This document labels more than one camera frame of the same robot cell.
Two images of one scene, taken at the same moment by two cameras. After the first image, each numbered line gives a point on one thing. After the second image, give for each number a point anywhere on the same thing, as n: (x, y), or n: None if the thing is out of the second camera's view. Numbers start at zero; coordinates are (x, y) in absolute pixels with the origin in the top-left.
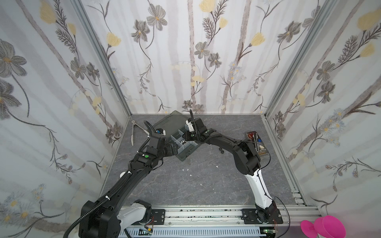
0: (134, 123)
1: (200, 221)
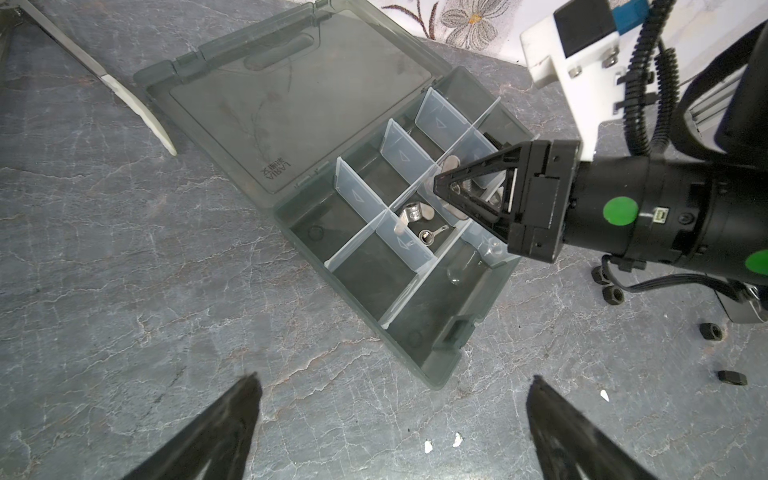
0: (122, 92)
1: None
